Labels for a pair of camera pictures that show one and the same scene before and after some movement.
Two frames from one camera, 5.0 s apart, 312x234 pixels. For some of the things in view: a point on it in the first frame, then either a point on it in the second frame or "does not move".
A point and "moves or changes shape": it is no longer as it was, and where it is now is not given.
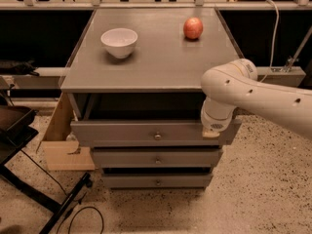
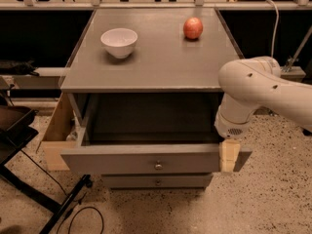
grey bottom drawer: (158, 181) does not move
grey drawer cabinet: (135, 89) does not move
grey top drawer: (150, 133) moves or changes shape
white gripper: (214, 123) → (228, 128)
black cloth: (12, 67) does not move
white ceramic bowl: (119, 41) does not move
